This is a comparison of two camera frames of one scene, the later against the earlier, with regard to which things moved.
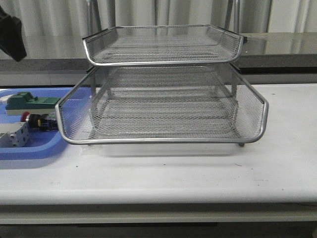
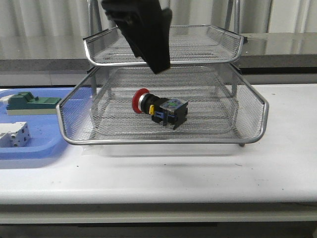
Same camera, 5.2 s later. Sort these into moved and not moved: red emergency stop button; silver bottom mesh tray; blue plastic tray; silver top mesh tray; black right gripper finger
Moved: black right gripper finger; red emergency stop button
Not moved: silver top mesh tray; silver bottom mesh tray; blue plastic tray
